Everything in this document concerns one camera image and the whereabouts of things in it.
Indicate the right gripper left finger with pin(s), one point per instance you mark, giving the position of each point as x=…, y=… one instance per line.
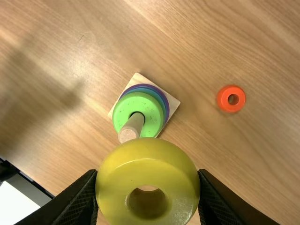
x=70, y=204

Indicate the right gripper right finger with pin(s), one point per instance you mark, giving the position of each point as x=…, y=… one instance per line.
x=218, y=204

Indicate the wooden peg base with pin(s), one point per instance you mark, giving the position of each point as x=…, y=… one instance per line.
x=172, y=104

